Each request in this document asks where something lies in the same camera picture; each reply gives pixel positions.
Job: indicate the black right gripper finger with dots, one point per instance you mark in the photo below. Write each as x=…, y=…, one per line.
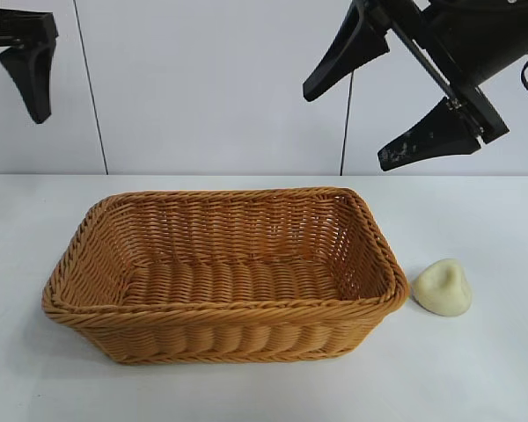
x=435, y=136
x=347, y=48

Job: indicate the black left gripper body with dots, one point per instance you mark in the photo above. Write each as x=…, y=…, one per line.
x=22, y=31

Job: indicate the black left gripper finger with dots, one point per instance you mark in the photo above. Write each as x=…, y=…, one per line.
x=33, y=83

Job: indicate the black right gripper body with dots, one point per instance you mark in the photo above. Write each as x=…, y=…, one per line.
x=475, y=39

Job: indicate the pale yellow egg yolk pastry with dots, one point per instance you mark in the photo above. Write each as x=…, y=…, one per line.
x=444, y=294

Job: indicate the brown woven wicker basket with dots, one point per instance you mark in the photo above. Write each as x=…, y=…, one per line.
x=229, y=281

